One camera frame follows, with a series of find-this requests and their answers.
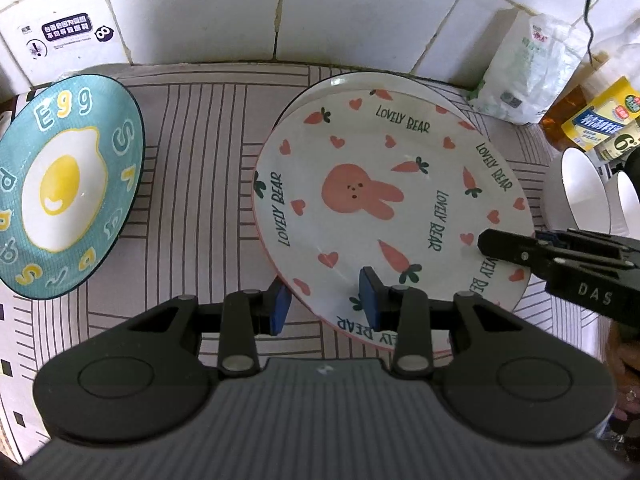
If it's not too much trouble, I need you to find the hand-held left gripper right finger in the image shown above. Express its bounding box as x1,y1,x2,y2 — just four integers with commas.
359,266,526,378

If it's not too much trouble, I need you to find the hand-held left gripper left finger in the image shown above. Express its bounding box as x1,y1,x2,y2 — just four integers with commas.
126,279,294,377

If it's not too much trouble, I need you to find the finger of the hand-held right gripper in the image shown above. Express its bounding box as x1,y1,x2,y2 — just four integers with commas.
535,228,640,262
476,228,628,283

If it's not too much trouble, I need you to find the white bowl with dark rim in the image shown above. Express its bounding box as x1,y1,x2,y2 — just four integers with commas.
544,147,618,235
611,170,640,235

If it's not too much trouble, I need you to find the white rabbit print plate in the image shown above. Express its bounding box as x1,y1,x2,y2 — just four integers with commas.
251,72,535,357

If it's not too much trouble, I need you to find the blue egg print plate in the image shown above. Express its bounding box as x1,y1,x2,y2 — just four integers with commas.
0,74,147,302

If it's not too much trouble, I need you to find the cooking oil bottle yellow label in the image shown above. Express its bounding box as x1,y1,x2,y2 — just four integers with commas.
540,25,640,163

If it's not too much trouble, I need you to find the striped white tablecloth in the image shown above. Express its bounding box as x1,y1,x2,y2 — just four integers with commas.
0,60,640,466

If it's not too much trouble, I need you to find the white plastic bag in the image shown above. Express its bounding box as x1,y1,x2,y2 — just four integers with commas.
467,10,592,126

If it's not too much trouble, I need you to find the thin black cable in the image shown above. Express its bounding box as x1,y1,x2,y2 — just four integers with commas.
581,0,610,67

